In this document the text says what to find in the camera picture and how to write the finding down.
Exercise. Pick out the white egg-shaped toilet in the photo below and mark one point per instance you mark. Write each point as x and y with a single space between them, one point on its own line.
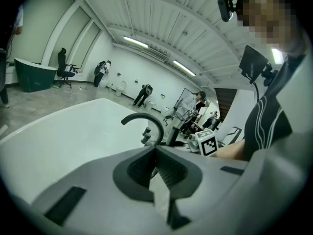
104 82

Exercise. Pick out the ceiling tube light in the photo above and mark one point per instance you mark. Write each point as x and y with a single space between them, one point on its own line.
184 67
135 41

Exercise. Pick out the white bathtub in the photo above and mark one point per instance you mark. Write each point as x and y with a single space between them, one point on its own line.
73 136

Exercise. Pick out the ceiling air conditioner unit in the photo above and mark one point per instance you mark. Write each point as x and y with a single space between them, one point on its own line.
159 55

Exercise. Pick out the person's black printed t-shirt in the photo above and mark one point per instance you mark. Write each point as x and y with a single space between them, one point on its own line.
266 121

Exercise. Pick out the dark curved faucet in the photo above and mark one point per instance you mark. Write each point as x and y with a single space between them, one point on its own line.
143 115

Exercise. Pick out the black head-worn camera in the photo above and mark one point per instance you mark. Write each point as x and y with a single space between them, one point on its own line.
225 7

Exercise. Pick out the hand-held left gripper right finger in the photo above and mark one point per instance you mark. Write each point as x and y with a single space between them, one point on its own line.
190 180

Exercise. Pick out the white square toilet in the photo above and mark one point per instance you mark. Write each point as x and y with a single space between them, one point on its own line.
150 104

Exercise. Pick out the person's right forearm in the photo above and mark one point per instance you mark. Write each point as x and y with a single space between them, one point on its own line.
232 150

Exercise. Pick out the whiteboard on black stand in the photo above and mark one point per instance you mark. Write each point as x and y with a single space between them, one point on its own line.
184 94

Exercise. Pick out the dark green bathtub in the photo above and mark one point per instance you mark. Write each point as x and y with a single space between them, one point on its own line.
34 75

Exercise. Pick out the person's head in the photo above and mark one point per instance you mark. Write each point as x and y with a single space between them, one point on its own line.
266 16

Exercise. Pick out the black mounted monitor screen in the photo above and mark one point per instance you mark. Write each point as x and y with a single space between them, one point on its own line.
252 62

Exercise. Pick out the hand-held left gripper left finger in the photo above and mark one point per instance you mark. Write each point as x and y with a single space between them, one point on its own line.
122 180

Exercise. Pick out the black office chair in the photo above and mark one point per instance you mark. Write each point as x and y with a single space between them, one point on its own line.
63 67

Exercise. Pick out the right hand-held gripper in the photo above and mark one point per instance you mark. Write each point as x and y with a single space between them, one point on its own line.
207 143

